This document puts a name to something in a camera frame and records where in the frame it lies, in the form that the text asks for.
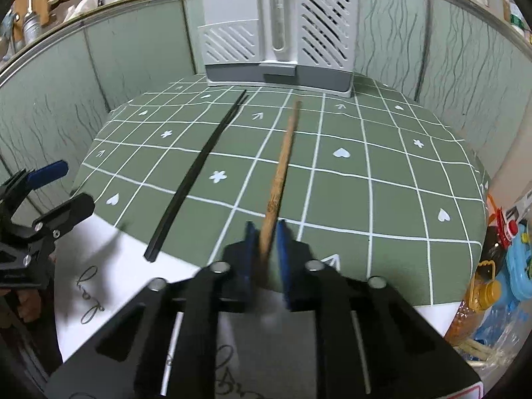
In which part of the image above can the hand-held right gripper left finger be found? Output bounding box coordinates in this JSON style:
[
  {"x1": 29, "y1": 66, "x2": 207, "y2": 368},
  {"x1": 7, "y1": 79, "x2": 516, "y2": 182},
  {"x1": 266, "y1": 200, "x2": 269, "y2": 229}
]
[{"x1": 44, "y1": 220, "x2": 256, "y2": 399}]

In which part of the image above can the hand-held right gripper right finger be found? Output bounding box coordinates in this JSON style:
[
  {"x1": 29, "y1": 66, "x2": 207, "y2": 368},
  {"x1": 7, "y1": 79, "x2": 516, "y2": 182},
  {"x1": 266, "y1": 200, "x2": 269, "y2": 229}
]
[{"x1": 276, "y1": 218, "x2": 483, "y2": 399}]

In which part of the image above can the blue plastic toy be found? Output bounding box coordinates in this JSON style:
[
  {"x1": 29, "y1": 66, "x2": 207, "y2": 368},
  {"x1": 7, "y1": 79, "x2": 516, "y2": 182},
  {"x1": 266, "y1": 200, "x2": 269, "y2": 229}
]
[{"x1": 494, "y1": 220, "x2": 532, "y2": 300}]

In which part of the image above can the light wooden chopstick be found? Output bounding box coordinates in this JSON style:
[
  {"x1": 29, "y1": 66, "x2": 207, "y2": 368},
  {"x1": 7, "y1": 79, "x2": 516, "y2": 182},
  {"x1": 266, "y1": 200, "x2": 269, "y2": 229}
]
[{"x1": 258, "y1": 100, "x2": 302, "y2": 267}]

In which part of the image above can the black chopstick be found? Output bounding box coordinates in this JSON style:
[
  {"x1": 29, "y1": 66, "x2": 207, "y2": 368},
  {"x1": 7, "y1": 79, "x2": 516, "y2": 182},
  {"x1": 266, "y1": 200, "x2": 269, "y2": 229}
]
[{"x1": 143, "y1": 89, "x2": 249, "y2": 263}]

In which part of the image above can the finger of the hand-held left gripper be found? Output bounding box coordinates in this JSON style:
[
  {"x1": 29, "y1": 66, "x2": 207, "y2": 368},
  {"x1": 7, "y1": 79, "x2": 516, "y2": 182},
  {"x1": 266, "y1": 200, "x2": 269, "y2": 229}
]
[
  {"x1": 24, "y1": 159, "x2": 69, "y2": 189},
  {"x1": 32, "y1": 193, "x2": 96, "y2": 240}
]

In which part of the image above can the cooking oil bottle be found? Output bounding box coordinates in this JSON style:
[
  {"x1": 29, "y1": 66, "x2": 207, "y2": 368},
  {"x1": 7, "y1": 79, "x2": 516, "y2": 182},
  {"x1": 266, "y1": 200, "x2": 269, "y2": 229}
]
[{"x1": 447, "y1": 258, "x2": 504, "y2": 343}]

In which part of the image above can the white grey utensil holder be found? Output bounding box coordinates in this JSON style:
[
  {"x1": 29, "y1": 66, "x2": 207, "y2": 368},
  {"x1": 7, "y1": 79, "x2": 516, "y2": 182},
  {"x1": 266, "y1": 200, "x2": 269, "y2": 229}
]
[{"x1": 197, "y1": 0, "x2": 360, "y2": 99}]

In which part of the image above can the green checked tablecloth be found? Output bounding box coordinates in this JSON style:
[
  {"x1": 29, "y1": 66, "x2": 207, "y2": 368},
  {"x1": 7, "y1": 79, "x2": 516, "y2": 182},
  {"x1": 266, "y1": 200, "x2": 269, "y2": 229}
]
[{"x1": 54, "y1": 72, "x2": 493, "y2": 399}]

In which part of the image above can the person's left hand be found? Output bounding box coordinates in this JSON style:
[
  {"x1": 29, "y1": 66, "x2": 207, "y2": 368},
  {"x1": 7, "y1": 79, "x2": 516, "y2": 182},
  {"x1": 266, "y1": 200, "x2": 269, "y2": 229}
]
[{"x1": 12, "y1": 291, "x2": 44, "y2": 323}]

